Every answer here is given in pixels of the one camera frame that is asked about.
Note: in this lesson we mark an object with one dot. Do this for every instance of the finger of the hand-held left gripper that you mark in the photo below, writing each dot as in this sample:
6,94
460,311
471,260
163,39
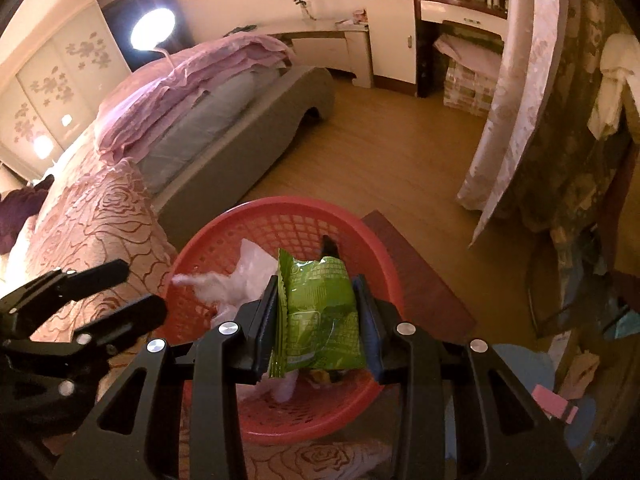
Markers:
130,317
90,277

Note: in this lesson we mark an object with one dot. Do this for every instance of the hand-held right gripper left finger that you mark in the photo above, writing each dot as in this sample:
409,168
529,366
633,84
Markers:
265,335

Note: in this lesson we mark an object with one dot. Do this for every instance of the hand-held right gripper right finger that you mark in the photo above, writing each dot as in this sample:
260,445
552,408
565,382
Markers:
371,335

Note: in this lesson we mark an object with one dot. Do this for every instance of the green snack packet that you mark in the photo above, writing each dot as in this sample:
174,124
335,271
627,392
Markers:
320,310

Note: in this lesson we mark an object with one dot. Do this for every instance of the clear plastic bag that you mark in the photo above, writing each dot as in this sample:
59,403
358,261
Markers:
245,272

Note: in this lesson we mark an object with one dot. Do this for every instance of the red plastic mesh basket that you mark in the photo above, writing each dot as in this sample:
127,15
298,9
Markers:
220,240

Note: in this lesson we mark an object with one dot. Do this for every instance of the dark red floor mat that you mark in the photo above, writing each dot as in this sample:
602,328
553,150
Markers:
425,275

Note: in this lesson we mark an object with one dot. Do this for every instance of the purple pillow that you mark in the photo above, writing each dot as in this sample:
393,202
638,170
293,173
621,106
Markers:
20,210

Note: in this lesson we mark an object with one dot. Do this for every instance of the glowing bedside lamp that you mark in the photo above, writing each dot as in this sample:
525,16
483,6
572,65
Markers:
42,147

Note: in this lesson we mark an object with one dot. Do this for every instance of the light blue plastic stool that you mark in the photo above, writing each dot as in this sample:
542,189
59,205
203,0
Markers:
520,370

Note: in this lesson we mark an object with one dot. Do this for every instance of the flower patterned wardrobe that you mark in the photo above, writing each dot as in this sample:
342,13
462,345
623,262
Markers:
55,90

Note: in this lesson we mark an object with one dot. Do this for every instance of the pink card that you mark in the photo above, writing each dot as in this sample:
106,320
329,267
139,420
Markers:
555,403

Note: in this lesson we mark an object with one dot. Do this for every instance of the folded pink quilt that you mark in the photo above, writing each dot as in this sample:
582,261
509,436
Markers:
175,90

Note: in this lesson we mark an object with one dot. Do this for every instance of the dark metal rack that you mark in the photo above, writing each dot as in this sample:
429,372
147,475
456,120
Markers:
575,285

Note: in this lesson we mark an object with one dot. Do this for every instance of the cloth covered cardboard boxes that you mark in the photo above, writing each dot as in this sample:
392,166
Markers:
467,80

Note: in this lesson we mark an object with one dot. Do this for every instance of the light lace curtain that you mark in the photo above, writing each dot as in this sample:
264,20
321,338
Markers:
520,100

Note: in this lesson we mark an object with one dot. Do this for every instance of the low white desk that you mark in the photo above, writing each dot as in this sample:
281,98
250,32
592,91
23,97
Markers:
345,55

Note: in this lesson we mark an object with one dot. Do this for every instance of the dark flat object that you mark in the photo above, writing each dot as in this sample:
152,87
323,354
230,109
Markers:
245,27

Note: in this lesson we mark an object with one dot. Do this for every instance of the white cabinet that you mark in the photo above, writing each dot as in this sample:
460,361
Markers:
387,30

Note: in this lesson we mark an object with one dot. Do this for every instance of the pink small box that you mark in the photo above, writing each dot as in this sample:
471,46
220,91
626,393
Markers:
357,17

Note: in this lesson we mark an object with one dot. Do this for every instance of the dark wood dressing table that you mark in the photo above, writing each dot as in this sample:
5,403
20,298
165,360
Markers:
460,15

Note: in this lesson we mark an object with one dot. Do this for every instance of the pink flower in vase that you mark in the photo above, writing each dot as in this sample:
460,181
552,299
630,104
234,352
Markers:
300,2

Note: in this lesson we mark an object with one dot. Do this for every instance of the white hanging cloth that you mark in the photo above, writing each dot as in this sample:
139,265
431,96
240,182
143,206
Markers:
612,85

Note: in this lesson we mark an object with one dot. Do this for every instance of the white wall switch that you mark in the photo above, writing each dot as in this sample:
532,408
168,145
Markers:
65,120

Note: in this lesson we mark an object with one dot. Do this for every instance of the grey upholstered bed frame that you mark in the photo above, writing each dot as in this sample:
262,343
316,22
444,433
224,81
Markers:
260,135

